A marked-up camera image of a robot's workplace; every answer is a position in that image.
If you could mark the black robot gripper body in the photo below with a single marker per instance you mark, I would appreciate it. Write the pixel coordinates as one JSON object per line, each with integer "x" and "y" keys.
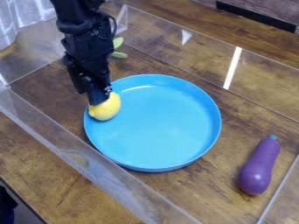
{"x": 88, "y": 50}

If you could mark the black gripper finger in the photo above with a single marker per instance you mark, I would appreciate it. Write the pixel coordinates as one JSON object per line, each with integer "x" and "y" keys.
{"x": 74, "y": 73}
{"x": 97, "y": 88}

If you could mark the yellow toy lemon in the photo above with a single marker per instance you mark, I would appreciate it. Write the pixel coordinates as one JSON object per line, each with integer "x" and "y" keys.
{"x": 106, "y": 109}

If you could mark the round blue tray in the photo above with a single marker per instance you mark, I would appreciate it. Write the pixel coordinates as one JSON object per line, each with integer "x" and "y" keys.
{"x": 166, "y": 125}

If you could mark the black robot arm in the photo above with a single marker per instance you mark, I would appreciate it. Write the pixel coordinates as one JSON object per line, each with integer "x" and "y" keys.
{"x": 88, "y": 29}

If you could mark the white patterned curtain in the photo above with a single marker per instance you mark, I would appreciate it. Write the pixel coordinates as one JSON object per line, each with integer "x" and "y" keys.
{"x": 18, "y": 13}

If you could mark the purple toy eggplant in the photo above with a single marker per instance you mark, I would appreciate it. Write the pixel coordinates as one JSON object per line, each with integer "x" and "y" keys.
{"x": 255, "y": 174}

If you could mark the clear acrylic enclosure wall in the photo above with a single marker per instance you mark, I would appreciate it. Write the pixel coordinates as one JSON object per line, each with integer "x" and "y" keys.
{"x": 243, "y": 62}

